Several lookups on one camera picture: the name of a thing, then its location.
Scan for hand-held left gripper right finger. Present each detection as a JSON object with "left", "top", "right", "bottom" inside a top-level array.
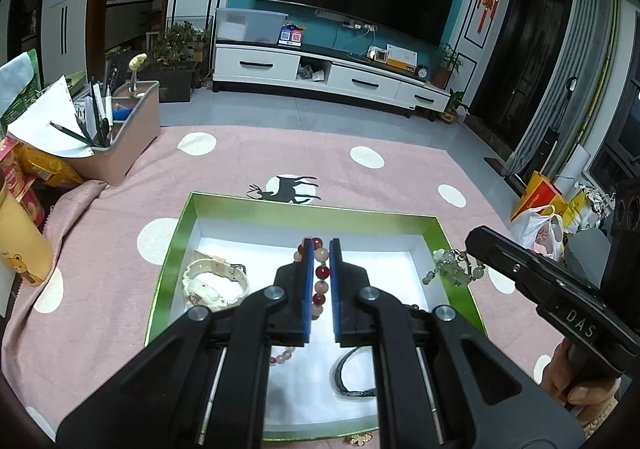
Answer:
[{"left": 329, "top": 238, "right": 588, "bottom": 449}]

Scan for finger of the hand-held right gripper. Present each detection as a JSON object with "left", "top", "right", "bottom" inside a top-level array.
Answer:
[
  {"left": 467, "top": 249, "right": 557, "bottom": 312},
  {"left": 465, "top": 226, "right": 601, "bottom": 302}
]

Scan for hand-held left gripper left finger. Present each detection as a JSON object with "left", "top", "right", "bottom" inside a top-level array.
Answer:
[{"left": 55, "top": 238, "right": 316, "bottom": 449}]

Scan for red orange bead bracelet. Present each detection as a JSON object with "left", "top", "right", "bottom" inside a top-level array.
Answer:
[{"left": 292, "top": 236, "right": 332, "bottom": 321}]

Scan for green jade charm bracelet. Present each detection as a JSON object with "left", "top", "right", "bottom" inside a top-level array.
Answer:
[{"left": 422, "top": 248, "right": 488, "bottom": 286}]

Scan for dark brown wrist watch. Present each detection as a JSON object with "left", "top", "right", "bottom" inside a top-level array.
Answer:
[{"left": 330, "top": 346, "right": 378, "bottom": 400}]

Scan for cream wrist watch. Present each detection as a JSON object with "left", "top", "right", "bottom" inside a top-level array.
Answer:
[{"left": 181, "top": 251, "right": 251, "bottom": 312}]

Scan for green cardboard box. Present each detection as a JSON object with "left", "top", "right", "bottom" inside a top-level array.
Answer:
[{"left": 144, "top": 192, "right": 487, "bottom": 441}]

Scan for person's right hand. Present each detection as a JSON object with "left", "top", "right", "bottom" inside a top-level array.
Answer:
[{"left": 540, "top": 341, "right": 621, "bottom": 422}]

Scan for white plastic bag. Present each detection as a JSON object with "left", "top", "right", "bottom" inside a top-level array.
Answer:
[{"left": 510, "top": 204, "right": 566, "bottom": 262}]

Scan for yellow paper bag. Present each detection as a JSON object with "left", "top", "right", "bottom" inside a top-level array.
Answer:
[{"left": 510, "top": 170, "right": 571, "bottom": 222}]

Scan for pink polka dot blanket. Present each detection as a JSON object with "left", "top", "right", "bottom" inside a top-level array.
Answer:
[{"left": 0, "top": 125, "right": 591, "bottom": 449}]

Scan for black stick vacuum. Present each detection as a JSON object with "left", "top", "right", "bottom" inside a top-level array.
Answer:
[{"left": 537, "top": 76, "right": 578, "bottom": 180}]

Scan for small potted plant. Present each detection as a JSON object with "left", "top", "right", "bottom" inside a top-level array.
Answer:
[{"left": 440, "top": 89, "right": 471, "bottom": 124}]

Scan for grey curtain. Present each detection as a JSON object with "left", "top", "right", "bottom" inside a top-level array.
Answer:
[{"left": 510, "top": 0, "right": 631, "bottom": 180}]

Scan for tall potted plant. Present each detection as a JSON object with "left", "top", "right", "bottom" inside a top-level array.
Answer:
[{"left": 432, "top": 43, "right": 476, "bottom": 90}]

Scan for dark wooden door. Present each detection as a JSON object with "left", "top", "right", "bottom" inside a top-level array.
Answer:
[{"left": 470, "top": 0, "right": 576, "bottom": 150}]

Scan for white television cabinet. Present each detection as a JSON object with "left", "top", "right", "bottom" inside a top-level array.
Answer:
[{"left": 211, "top": 43, "right": 451, "bottom": 120}]

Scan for white desk card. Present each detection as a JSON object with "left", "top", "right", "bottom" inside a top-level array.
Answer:
[{"left": 385, "top": 43, "right": 418, "bottom": 67}]

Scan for pink desk organizer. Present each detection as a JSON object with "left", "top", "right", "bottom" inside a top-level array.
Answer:
[{"left": 65, "top": 79, "right": 162, "bottom": 187}]

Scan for blue red card stands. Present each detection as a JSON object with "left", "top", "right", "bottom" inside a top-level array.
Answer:
[{"left": 277, "top": 23, "right": 306, "bottom": 49}]

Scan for bunch of pens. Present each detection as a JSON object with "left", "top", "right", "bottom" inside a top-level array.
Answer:
[{"left": 50, "top": 49, "right": 126, "bottom": 150}]

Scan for translucent storage box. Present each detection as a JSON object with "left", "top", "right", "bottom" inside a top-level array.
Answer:
[{"left": 215, "top": 8, "right": 288, "bottom": 46}]

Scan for cluster of green plants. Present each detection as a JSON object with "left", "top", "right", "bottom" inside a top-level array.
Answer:
[{"left": 150, "top": 22, "right": 211, "bottom": 65}]

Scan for cream stick ornament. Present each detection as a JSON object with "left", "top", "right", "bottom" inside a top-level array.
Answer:
[{"left": 129, "top": 53, "right": 149, "bottom": 95}]

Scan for yellow bear bottle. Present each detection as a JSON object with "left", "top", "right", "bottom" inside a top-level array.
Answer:
[{"left": 0, "top": 184, "right": 55, "bottom": 286}]

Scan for yellow snack bag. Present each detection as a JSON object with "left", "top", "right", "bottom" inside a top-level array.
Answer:
[{"left": 12, "top": 139, "right": 85, "bottom": 190}]

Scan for white paper sheets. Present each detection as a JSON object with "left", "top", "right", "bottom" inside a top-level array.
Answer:
[{"left": 7, "top": 75, "right": 96, "bottom": 157}]

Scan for red snack packet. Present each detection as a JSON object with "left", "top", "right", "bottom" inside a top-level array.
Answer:
[{"left": 0, "top": 136, "right": 48, "bottom": 225}]

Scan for green white package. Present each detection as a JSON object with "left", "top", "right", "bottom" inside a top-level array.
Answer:
[{"left": 0, "top": 49, "right": 86, "bottom": 140}]

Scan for white tall cabinet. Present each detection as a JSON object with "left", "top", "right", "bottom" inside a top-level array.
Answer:
[{"left": 40, "top": 0, "right": 106, "bottom": 77}]

